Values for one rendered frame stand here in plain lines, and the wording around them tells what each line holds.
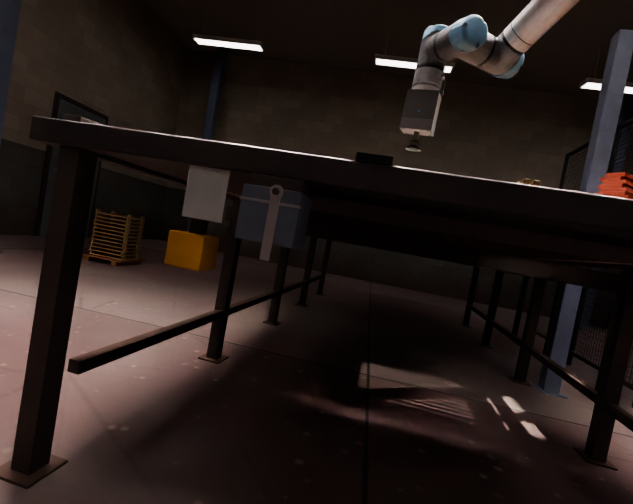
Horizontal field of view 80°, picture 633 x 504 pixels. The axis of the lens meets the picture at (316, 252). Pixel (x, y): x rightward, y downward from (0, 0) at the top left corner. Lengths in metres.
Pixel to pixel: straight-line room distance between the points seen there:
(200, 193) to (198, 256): 0.15
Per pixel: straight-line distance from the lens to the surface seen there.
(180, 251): 0.89
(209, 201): 0.90
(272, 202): 0.80
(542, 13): 1.10
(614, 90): 3.24
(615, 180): 1.92
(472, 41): 1.06
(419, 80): 1.12
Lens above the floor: 0.74
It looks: 2 degrees down
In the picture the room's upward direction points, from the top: 10 degrees clockwise
